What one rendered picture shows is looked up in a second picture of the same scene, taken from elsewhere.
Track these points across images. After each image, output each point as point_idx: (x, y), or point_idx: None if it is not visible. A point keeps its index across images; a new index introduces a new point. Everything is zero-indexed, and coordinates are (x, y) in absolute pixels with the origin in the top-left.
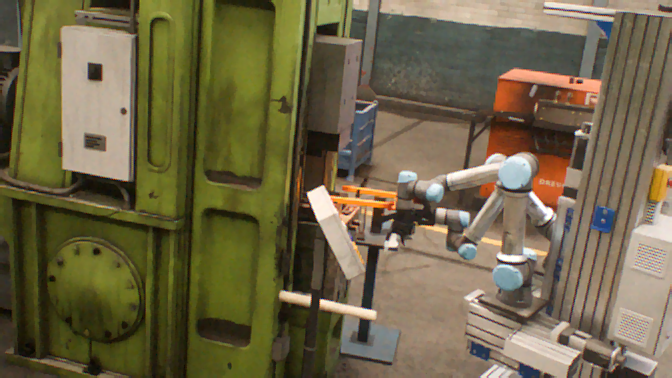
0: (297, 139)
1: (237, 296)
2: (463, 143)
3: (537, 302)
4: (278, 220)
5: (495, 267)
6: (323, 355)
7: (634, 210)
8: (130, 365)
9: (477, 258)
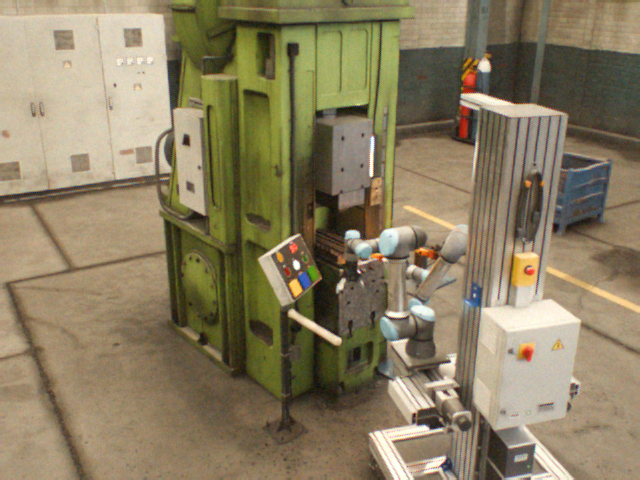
0: (292, 197)
1: (270, 308)
2: None
3: (437, 358)
4: None
5: (625, 340)
6: (336, 368)
7: (489, 290)
8: (218, 343)
9: (614, 328)
